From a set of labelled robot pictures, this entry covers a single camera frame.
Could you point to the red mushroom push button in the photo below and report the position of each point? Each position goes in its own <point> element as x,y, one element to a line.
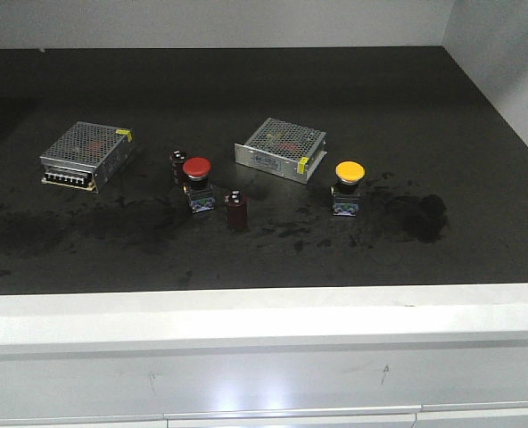
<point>197,187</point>

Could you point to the yellow mushroom push button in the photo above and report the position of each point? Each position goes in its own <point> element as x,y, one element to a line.
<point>345,192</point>

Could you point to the front dark red capacitor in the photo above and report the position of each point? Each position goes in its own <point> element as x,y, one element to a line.
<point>237,213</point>

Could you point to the dark red capacitor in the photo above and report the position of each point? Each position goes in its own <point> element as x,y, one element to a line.
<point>177,159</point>
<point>237,213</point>

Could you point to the right metal mesh power supply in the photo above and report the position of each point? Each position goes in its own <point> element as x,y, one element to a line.
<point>283,149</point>

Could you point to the metal mesh power supply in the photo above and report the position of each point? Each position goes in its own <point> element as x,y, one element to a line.
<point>87,156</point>
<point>283,149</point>

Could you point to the rear dark red capacitor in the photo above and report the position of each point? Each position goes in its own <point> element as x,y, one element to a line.
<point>177,159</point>

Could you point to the white cabinet drawer front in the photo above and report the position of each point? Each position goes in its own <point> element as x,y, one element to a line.
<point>406,356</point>

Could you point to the left metal mesh power supply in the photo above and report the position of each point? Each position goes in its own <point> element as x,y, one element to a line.
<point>87,156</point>

